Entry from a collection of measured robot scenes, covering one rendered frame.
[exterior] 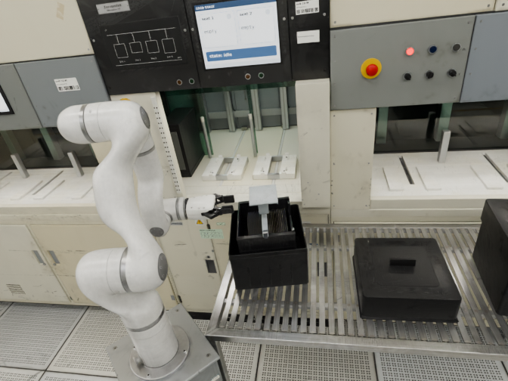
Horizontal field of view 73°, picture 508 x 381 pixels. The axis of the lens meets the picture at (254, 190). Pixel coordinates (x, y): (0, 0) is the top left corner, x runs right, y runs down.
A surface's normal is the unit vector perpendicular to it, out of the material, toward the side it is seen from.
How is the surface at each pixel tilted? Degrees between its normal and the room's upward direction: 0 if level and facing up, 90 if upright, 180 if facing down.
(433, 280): 0
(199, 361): 0
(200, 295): 90
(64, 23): 90
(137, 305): 32
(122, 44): 90
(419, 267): 0
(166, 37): 90
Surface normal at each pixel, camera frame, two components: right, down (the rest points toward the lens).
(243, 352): -0.12, -0.84
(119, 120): -0.04, 0.06
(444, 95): -0.15, 0.54
